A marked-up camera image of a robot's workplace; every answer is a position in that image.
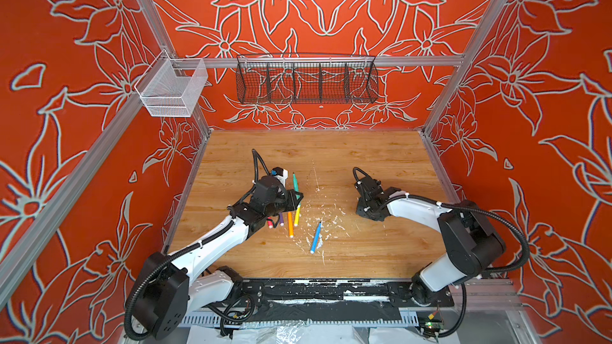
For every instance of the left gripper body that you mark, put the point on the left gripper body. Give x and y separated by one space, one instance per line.
282 203

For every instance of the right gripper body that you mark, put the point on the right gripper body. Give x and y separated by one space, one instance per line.
366 209

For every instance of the green highlighter pen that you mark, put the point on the green highlighter pen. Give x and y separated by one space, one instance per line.
295 183

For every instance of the yellow highlighter pen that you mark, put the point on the yellow highlighter pen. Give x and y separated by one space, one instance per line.
297 216

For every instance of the orange highlighter pen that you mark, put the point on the orange highlighter pen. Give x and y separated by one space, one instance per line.
290 224

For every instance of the blue highlighter pen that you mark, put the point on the blue highlighter pen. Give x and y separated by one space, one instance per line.
316 238

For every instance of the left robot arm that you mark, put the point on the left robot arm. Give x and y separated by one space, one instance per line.
171 285

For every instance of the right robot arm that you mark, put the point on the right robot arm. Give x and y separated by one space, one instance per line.
471 241

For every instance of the white mesh basket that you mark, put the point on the white mesh basket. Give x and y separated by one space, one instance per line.
171 87

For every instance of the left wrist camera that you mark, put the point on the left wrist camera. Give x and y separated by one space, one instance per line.
280 174

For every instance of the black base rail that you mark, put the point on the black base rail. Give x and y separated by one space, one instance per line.
346 301

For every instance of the black wire basket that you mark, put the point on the black wire basket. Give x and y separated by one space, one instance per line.
286 79

